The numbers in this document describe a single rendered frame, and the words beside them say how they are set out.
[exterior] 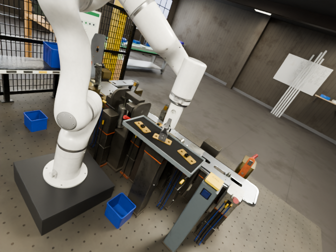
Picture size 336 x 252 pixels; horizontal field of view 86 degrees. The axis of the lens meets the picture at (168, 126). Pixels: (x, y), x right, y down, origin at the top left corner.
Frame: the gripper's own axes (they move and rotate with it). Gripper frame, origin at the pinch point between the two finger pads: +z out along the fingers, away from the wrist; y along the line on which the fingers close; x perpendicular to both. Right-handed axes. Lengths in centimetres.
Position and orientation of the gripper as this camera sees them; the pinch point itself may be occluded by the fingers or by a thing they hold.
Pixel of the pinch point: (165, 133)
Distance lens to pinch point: 76.6
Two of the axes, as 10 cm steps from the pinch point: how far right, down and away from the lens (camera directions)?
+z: -3.5, 8.1, 4.7
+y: 2.4, -4.0, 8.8
